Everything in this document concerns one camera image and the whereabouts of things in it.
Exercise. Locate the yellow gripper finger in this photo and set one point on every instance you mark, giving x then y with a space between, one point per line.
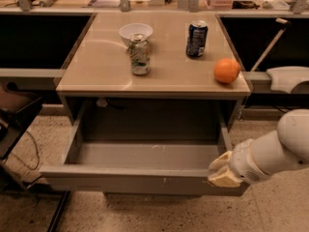
225 178
222 161

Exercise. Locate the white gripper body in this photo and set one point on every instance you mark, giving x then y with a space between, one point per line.
247 160

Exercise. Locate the grey top drawer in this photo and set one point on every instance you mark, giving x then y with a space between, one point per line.
144 147

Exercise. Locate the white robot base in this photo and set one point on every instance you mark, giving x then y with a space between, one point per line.
285 79

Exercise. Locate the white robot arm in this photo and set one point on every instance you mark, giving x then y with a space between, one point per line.
255 160

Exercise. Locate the grey drawer cabinet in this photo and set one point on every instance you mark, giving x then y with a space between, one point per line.
100 70

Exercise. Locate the orange fruit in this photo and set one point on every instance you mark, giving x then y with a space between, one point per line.
226 70

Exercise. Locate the white-tipped stick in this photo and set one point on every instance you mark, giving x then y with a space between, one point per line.
284 25

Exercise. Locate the blue soda can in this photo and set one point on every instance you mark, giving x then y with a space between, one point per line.
196 40

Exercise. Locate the green white soda can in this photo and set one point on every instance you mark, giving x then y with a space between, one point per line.
139 50

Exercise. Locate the white bowl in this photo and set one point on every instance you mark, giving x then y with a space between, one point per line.
134 28

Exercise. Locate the black metal floor bar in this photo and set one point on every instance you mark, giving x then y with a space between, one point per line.
59 211

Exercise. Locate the dark cart on left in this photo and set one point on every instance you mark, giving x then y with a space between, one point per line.
18 109

